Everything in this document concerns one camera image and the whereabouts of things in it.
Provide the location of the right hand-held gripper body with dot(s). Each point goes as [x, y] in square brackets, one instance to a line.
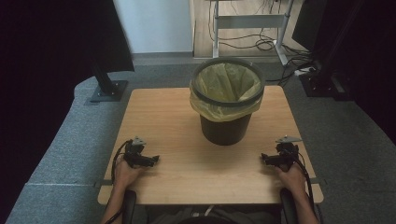
[288, 154]

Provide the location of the yellow garbage bag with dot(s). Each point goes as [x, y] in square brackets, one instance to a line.
[225, 82]

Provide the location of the black stand with base plate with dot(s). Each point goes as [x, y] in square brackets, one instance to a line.
[107, 88]

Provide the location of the person's dark clothing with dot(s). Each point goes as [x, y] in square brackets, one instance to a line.
[214, 216]

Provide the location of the black curtain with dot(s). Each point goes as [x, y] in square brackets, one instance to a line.
[46, 62]
[367, 62]

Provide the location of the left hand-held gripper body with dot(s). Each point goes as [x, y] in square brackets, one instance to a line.
[134, 154]

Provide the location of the black monitor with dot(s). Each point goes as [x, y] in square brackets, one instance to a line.
[308, 25]

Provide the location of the black stand base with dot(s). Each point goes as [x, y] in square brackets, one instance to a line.
[320, 85]

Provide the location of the black chair armrest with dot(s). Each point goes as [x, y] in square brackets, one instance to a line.
[288, 207]
[130, 207]

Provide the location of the person's left hand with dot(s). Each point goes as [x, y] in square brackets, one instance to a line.
[126, 175]

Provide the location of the black trash bin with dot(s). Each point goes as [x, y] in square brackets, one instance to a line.
[224, 130]

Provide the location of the person's right hand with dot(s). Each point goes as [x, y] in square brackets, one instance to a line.
[294, 180]

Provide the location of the grey metal desk frame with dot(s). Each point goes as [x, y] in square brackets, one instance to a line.
[249, 21]

